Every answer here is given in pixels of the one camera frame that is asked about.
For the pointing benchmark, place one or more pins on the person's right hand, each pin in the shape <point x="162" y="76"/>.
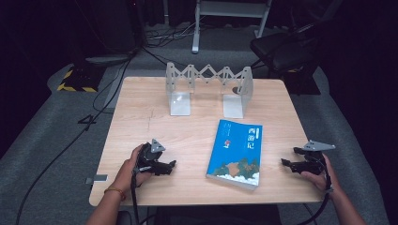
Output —
<point x="322" y="181"/>

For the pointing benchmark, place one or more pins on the small grey table bracket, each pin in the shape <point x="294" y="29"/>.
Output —
<point x="98" y="178"/>

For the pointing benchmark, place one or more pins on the black chair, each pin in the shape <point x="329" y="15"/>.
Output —
<point x="281" y="51"/>

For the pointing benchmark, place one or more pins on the person's left hand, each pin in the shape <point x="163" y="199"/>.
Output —
<point x="126" y="175"/>

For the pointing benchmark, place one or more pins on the white metal stand frame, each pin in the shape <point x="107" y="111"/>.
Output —
<point x="196" y="31"/>

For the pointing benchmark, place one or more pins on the black yellow striped base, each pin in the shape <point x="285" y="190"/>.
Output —
<point x="79" y="79"/>

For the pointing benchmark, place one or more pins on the white expandable bookend rack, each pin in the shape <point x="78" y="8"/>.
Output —
<point x="180" y="104"/>

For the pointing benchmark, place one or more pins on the blue book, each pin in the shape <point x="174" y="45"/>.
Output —
<point x="236" y="150"/>

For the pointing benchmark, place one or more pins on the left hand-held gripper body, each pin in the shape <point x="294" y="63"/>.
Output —
<point x="148" y="157"/>

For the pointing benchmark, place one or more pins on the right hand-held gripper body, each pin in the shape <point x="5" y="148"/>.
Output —
<point x="314" y="165"/>

